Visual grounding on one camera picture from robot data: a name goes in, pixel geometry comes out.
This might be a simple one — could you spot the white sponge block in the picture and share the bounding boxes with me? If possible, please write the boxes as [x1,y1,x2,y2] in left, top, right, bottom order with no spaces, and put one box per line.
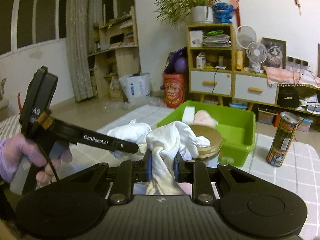
[181,106,195,125]

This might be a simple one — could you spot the wooden cabinet white drawers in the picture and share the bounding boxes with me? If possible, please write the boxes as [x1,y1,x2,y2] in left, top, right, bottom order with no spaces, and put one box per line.
[186,23,320,116]

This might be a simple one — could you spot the pink plush toy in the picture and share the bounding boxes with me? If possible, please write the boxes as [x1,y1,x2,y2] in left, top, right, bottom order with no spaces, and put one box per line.
[193,110,218,128]

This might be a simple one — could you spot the framed cat picture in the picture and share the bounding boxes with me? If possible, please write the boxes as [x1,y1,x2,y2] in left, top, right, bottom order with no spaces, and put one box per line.
[261,37,286,69]

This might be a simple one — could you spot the blue stitch plush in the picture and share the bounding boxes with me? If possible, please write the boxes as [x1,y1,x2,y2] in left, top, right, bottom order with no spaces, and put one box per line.
[212,2,235,24]

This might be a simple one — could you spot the pink table runner cloth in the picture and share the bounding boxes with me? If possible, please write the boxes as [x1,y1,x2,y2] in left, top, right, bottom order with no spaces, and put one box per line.
[263,66,319,89]

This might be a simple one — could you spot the glass jar gold lid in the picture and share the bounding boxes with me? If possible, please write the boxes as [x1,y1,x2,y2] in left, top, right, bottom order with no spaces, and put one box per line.
[187,124,224,167]

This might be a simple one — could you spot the white cloth glove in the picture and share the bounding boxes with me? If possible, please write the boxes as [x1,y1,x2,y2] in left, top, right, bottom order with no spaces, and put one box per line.
[106,120,210,195]

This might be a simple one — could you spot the small white desk fan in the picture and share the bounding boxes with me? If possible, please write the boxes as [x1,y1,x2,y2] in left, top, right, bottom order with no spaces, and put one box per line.
[246,42,267,73]

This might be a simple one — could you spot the black bag in cabinet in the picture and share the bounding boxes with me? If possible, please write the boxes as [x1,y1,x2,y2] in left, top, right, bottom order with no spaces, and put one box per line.
[277,86,299,108]

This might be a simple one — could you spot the wooden bookshelf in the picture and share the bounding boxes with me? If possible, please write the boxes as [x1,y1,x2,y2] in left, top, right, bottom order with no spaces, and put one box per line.
[88,6,140,100]

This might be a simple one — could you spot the purple ball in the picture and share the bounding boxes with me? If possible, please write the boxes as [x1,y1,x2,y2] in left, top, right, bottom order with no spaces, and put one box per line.
[174,57,188,74]

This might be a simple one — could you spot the tall black snack can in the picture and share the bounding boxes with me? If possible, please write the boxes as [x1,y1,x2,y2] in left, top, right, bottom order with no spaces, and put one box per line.
[266,112,299,167]

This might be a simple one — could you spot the white paper bag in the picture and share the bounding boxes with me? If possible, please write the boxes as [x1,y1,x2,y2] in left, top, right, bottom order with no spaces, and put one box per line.
[119,73,151,101]

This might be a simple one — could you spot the green plastic bin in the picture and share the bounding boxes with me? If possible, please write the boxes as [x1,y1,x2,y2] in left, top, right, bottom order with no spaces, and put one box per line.
[157,100,256,167]

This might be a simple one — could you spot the potted green plant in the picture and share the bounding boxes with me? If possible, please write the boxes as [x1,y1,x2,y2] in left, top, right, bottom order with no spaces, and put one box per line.
[154,0,219,28]

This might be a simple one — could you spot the grey window curtain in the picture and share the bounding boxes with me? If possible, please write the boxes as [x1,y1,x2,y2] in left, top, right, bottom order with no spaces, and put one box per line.
[66,0,102,102]

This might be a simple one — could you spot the left hand purple glove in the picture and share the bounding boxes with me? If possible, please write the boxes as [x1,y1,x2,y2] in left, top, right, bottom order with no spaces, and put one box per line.
[0,132,73,183]

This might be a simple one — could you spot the grey checked tablecloth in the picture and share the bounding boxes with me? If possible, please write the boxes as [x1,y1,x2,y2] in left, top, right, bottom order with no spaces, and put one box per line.
[0,103,320,240]

